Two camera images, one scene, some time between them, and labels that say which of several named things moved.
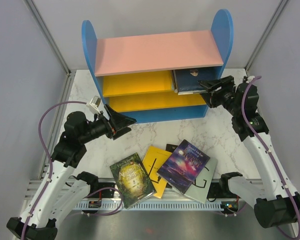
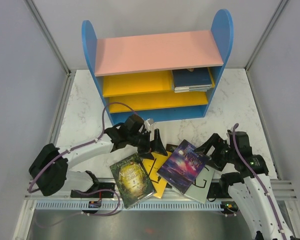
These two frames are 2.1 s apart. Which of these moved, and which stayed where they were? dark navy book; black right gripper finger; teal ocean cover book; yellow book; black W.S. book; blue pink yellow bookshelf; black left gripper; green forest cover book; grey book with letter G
Moved: black left gripper; black right gripper finger; teal ocean cover book; dark navy book
Stayed: black W.S. book; yellow book; green forest cover book; blue pink yellow bookshelf; grey book with letter G
